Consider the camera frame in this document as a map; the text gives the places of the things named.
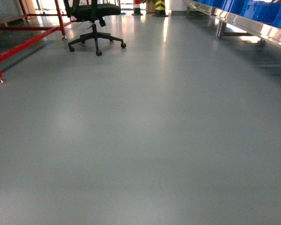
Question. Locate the red white traffic cone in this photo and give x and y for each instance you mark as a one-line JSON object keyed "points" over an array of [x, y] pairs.
{"points": [[136, 8]]}

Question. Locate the yellow black striped bollard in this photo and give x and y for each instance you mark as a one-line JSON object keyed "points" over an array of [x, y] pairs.
{"points": [[160, 9]]}

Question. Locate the black office chair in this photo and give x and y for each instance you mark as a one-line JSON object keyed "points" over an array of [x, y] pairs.
{"points": [[92, 13]]}

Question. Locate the red metal table frame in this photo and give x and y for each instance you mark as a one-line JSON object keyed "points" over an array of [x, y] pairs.
{"points": [[21, 26]]}

